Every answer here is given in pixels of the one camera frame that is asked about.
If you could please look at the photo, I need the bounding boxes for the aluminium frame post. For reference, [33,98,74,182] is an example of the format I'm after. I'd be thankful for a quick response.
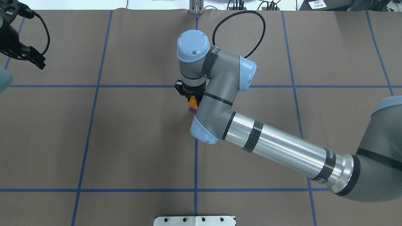
[188,0,205,15]

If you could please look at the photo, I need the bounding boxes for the orange trapezoid block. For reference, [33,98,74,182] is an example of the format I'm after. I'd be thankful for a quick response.
[188,96,198,109]

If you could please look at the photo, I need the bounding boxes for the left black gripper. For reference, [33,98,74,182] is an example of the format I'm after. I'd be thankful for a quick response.
[0,24,45,70]

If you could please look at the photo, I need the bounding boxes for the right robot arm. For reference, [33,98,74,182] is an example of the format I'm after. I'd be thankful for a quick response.
[175,30,401,202]

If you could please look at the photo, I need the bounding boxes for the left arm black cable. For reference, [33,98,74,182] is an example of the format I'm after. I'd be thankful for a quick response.
[22,9,51,57]

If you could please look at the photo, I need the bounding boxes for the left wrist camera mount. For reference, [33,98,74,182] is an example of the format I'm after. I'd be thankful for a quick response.
[0,0,35,24]

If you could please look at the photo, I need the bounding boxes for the purple trapezoid block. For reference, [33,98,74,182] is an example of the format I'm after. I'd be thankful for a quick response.
[189,107,197,113]

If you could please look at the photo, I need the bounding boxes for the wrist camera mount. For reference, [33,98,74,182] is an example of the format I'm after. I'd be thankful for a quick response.
[174,79,185,96]
[0,0,35,24]

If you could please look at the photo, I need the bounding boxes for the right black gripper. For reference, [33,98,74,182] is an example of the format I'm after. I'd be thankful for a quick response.
[180,80,206,105]

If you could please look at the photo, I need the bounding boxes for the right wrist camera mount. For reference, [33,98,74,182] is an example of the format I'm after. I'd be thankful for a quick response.
[174,79,185,96]

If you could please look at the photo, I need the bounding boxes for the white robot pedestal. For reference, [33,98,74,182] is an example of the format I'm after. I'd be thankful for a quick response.
[153,216,237,226]

